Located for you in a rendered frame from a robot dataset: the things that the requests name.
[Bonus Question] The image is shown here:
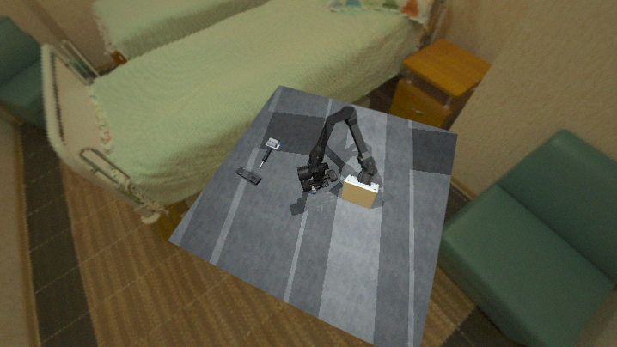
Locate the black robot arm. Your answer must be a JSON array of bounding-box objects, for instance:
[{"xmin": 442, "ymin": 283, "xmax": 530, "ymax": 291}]
[{"xmin": 297, "ymin": 106, "xmax": 378, "ymax": 186}]

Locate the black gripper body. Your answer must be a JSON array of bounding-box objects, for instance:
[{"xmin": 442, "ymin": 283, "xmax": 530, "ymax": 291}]
[{"xmin": 301, "ymin": 170, "xmax": 338, "ymax": 192}]

